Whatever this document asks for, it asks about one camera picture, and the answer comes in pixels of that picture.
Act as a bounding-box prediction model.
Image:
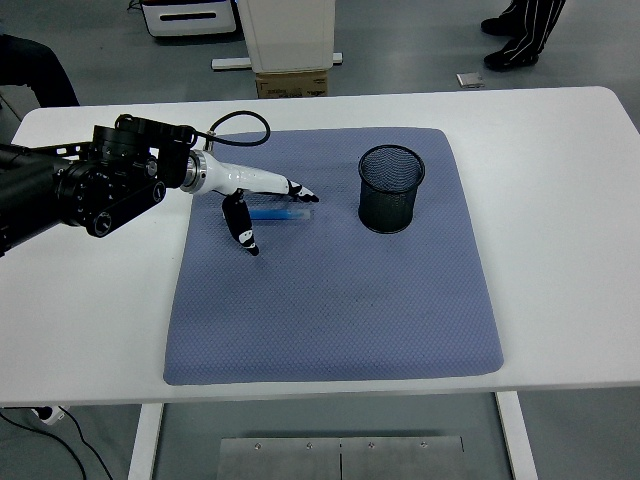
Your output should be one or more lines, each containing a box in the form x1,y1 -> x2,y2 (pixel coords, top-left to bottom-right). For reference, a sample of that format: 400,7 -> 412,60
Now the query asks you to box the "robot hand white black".
201,151 -> 321,258

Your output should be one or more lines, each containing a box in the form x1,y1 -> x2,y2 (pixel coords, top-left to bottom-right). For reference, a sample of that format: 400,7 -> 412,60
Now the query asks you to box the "blue marker with clear cap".
247,206 -> 315,225

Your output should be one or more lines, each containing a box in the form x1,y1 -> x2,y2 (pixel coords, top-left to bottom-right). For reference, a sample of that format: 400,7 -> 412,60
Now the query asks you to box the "black mesh pen holder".
356,144 -> 427,235

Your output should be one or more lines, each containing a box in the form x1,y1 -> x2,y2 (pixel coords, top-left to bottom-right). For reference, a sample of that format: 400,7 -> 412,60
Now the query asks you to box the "brown cardboard box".
254,69 -> 330,100

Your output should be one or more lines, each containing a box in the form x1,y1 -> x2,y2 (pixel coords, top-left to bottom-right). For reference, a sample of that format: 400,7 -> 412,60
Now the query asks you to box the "white base bar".
210,51 -> 345,71

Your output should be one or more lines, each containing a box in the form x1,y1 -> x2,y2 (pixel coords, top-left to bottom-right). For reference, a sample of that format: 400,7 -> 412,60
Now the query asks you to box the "blue-grey textured mat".
163,127 -> 504,387

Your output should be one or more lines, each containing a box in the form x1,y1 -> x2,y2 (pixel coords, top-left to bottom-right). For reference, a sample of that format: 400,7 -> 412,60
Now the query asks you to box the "white appliance with black slot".
139,0 -> 239,40

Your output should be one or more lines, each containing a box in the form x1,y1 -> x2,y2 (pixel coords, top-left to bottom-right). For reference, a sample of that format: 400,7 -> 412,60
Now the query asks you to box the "seated person in dark trousers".
0,32 -> 82,109

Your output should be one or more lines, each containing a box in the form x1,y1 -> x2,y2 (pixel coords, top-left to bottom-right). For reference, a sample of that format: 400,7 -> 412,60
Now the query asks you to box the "silver floor outlet plate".
455,71 -> 487,91

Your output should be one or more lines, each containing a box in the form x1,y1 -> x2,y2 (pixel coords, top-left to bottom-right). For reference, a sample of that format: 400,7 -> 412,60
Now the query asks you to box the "white table leg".
494,390 -> 539,480
126,402 -> 165,480

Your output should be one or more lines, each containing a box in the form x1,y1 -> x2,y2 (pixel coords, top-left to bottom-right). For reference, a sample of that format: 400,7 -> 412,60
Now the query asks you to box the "white power strip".
28,405 -> 70,428

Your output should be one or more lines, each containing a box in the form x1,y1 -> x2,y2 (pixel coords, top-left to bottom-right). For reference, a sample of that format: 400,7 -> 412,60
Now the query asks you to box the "person in striped black trousers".
480,0 -> 566,73

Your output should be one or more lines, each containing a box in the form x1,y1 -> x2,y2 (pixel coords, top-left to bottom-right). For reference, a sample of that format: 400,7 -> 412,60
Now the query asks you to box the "white pedestal cabinet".
238,0 -> 337,75

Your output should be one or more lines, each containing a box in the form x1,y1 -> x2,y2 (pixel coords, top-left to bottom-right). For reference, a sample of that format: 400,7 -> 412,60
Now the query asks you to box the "black floor cable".
0,408 -> 115,480

